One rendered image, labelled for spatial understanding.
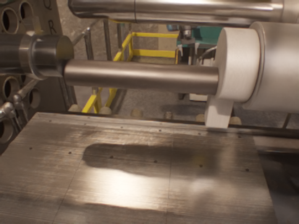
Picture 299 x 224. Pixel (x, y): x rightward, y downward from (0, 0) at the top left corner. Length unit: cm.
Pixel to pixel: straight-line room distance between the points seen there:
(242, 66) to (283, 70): 9
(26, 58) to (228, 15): 68
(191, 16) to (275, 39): 38
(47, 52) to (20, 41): 10
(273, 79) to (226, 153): 48
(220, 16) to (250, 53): 35
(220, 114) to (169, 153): 27
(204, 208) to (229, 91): 40
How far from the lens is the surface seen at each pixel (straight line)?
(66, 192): 91
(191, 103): 294
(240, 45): 63
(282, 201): 103
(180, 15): 94
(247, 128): 113
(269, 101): 66
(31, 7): 298
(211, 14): 94
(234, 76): 62
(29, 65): 75
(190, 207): 85
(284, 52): 64
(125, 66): 71
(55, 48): 72
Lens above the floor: 164
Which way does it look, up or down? 37 degrees down
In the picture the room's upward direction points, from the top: straight up
